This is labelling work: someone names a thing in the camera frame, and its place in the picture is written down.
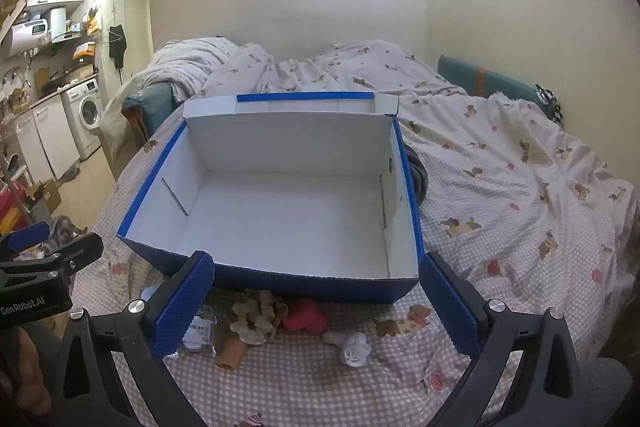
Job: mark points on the pink rubber duck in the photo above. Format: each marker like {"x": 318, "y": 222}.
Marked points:
{"x": 302, "y": 314}

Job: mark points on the white rose toy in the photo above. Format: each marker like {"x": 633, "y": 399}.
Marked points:
{"x": 352, "y": 349}

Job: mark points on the white kitchen cabinet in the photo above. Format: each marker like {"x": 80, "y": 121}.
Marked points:
{"x": 47, "y": 139}

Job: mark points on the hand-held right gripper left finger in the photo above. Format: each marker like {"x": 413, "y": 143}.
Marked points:
{"x": 182, "y": 307}

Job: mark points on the brown cardboard box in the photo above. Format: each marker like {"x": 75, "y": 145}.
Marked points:
{"x": 45, "y": 197}

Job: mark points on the black round object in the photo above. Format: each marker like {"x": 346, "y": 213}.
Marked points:
{"x": 419, "y": 177}

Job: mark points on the teal sofa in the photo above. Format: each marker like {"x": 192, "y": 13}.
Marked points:
{"x": 150, "y": 112}

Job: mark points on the black and white patterned cloth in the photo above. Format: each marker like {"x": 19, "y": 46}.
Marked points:
{"x": 549, "y": 104}

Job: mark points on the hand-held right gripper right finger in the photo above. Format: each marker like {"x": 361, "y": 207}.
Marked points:
{"x": 450, "y": 312}

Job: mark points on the white water heater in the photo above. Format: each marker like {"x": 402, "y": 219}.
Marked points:
{"x": 27, "y": 36}

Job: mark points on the clear plastic bag with label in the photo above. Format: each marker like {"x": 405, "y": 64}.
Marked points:
{"x": 200, "y": 332}

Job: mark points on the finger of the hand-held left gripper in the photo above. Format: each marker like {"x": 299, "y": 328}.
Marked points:
{"x": 27, "y": 237}
{"x": 75, "y": 252}

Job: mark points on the white washing machine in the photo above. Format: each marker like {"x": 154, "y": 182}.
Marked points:
{"x": 86, "y": 114}

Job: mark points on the pink crate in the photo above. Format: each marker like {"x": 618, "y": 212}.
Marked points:
{"x": 10, "y": 213}

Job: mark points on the white fluffy blanket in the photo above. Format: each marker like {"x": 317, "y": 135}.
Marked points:
{"x": 165, "y": 69}

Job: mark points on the cream plush toy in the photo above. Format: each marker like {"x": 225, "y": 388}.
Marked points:
{"x": 255, "y": 314}

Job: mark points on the teal cushion with orange stripe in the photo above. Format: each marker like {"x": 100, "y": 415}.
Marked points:
{"x": 490, "y": 79}

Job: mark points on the person's left hand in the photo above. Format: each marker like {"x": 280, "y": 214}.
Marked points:
{"x": 20, "y": 367}

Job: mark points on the blue cardboard box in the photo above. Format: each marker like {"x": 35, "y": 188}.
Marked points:
{"x": 295, "y": 207}

